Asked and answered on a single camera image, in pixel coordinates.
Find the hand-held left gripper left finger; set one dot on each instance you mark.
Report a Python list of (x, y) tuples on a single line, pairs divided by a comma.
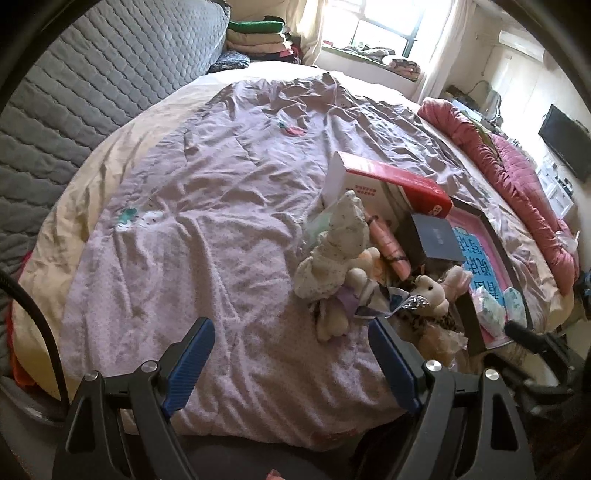
[(191, 360)]

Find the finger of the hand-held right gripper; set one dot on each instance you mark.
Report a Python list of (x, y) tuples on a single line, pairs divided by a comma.
[(524, 334)]

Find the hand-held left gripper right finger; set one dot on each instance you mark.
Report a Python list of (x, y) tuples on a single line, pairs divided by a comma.
[(392, 364)]

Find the pale blue tissue packet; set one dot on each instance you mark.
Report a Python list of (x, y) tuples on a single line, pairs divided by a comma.
[(489, 311), (515, 304)]

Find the dark shallow tray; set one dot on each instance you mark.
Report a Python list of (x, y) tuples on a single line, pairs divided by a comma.
[(473, 327)]

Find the white teddy bear plush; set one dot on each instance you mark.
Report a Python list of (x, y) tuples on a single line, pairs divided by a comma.
[(429, 295)]

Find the pink plush rabbit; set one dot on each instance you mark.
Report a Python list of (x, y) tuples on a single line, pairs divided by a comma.
[(457, 279)]

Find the white spotted plush toy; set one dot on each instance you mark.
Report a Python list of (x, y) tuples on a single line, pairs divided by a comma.
[(339, 235)]

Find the mint green packet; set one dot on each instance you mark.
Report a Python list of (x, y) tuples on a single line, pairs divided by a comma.
[(316, 228)]

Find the pink striped soft item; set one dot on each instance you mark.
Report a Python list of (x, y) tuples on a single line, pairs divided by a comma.
[(390, 244)]

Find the clear bag with beige item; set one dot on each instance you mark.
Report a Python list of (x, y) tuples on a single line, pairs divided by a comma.
[(443, 344)]

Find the pink and blue book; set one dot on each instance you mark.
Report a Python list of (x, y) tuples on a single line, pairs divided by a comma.
[(480, 249)]

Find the purple dotted blanket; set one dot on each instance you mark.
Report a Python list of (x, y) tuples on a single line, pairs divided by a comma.
[(207, 230)]

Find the small black box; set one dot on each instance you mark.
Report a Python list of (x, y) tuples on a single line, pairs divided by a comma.
[(431, 240)]

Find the white drawer cabinet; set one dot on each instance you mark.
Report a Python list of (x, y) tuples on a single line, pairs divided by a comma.
[(554, 184)]

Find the pink quilt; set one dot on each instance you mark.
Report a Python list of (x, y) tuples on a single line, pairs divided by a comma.
[(503, 170)]

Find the red and white box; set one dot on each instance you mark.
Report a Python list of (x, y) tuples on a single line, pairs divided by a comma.
[(392, 175)]

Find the cream bed sheet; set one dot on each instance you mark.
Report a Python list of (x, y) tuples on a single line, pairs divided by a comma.
[(92, 184)]

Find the cluttered desk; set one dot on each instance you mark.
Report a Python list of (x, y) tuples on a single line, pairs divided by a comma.
[(471, 104)]

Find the white air conditioner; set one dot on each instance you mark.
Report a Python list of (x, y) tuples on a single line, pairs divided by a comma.
[(521, 44)]

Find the cream curtain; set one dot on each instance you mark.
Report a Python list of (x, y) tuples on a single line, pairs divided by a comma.
[(314, 27), (441, 50)]

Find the clothes pile on windowsill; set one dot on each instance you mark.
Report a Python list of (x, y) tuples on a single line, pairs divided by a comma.
[(397, 62)]

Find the dark patterned pillow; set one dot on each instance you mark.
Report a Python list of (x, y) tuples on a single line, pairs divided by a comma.
[(228, 61)]

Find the grey quilted headboard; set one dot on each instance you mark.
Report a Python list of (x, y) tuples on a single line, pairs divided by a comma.
[(92, 69)]

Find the stack of folded clothes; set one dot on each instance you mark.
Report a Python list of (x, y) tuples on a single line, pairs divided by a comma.
[(258, 37)]

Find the window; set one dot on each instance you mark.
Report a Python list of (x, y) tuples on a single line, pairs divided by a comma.
[(378, 23)]

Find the black wall television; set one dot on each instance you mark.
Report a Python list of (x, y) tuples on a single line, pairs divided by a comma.
[(565, 138)]

